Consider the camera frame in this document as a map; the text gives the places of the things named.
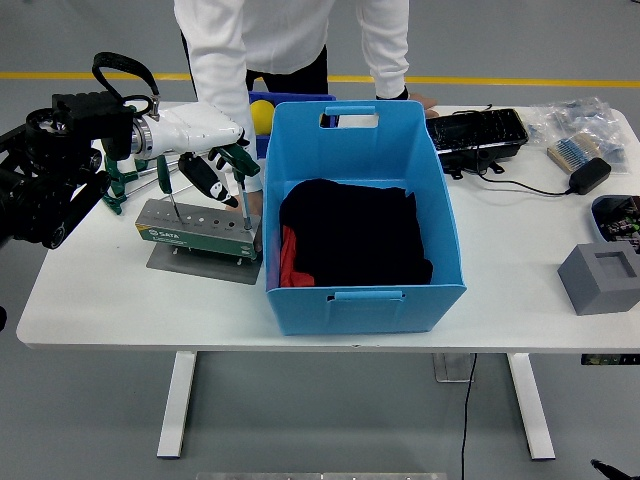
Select black power adapter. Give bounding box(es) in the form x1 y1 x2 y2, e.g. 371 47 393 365
566 156 613 196

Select grey green wrench holder stand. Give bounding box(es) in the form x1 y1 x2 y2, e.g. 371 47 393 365
133 198 265 286

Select white table leg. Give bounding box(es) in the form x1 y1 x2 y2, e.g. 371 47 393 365
505 352 556 461
156 351 199 459

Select light blue folding box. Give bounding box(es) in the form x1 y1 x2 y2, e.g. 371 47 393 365
263 99 468 337

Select small dark blue bin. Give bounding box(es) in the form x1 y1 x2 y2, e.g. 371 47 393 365
248 90 336 151

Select person's right hand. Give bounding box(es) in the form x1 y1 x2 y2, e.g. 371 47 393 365
227 189 264 217

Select electronic parts in bin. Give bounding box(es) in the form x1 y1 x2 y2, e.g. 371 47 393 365
597 197 640 246

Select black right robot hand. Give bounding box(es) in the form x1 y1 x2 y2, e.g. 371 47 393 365
589 458 626 480

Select yellow ball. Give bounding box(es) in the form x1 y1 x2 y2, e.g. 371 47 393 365
249 99 276 135

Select person's left hand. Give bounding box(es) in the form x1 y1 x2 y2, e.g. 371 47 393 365
407 92 440 120

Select grey block with square recess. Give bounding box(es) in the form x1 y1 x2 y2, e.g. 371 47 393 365
556 241 640 317

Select black box with mounting lugs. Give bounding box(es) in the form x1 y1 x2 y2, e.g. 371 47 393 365
438 144 505 181

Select metal floor plate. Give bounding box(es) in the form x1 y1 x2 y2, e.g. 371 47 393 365
432 352 476 384

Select clear bags of components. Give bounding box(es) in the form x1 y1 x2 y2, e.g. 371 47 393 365
522 96 631 176

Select black plastic tray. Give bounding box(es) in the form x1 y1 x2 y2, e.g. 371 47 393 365
424 107 530 154

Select light blue parts bin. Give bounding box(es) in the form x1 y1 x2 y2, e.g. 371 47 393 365
590 194 640 245

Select black adapter cable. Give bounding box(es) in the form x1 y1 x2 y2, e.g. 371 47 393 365
452 103 571 197

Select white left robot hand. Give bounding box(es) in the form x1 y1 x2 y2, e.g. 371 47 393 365
148 102 251 209

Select red cloth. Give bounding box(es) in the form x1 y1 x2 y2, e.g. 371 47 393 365
278 224 316 289

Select black hanging cable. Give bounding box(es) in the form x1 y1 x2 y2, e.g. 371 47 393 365
459 352 477 480

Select black cloth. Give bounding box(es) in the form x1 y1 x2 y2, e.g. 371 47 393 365
278 178 434 288

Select taped resistor bundle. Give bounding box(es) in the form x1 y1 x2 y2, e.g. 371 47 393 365
546 132 604 175

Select large green T-handle wrench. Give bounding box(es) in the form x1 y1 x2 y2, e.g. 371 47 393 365
215 143 263 232

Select green T-handle hex wrench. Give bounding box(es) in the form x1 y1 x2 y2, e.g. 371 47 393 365
102 154 180 197
133 157 180 174
156 154 182 222
102 172 176 215

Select person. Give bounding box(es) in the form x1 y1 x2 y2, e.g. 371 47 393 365
172 0 411 101

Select table height control panel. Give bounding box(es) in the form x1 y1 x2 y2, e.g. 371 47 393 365
580 353 640 366

